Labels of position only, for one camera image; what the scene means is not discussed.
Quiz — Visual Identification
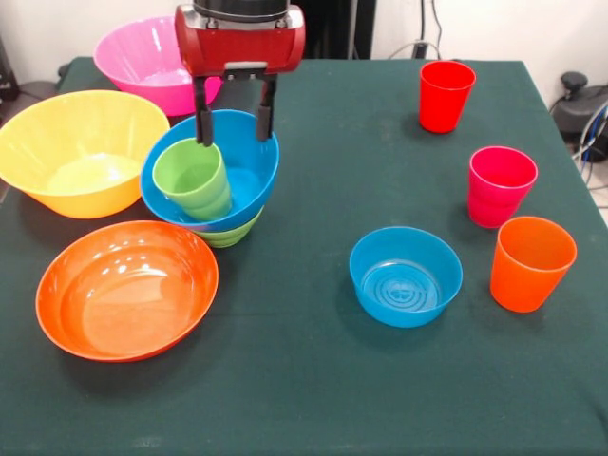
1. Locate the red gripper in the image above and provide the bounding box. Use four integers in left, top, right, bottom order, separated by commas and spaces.
173, 4, 307, 147

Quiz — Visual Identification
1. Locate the large smooth blue bowl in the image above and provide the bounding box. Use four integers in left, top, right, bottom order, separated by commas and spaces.
140, 108, 281, 227

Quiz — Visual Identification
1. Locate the green plastic cup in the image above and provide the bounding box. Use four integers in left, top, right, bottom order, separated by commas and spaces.
151, 138, 234, 221

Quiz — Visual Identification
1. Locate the small green plastic bowl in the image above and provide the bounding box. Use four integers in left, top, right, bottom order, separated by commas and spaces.
192, 206, 266, 249

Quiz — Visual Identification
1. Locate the orange-red plastic bowl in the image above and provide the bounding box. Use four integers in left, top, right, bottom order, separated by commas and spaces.
35, 219, 220, 364

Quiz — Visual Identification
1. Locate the large pink plastic bowl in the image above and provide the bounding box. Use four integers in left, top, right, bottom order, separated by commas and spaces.
93, 14, 224, 118

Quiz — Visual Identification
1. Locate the large yellow-orange plastic bowl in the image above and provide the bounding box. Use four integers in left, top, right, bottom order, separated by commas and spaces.
0, 89, 172, 219

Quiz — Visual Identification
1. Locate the red plastic cup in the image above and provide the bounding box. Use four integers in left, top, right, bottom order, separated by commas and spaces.
418, 59, 478, 135

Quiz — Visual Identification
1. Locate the small ringed blue bowl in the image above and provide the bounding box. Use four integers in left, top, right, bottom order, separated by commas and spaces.
349, 226, 465, 329

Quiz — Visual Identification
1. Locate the dark green tablecloth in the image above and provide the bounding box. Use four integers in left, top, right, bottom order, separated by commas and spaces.
0, 56, 608, 456

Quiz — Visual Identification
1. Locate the magenta plastic cup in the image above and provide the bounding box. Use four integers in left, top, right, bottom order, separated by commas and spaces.
466, 145, 540, 230

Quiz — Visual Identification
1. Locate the orange plastic cup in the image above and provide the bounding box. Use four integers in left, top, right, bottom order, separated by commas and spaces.
489, 216, 579, 314

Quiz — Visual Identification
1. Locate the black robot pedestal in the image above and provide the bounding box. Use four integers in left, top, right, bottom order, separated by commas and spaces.
289, 0, 376, 60

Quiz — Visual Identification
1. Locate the black wall power cable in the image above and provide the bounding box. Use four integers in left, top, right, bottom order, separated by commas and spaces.
387, 0, 446, 61

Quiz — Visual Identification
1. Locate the tangle of cables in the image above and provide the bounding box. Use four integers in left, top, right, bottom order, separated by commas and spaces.
572, 106, 608, 191

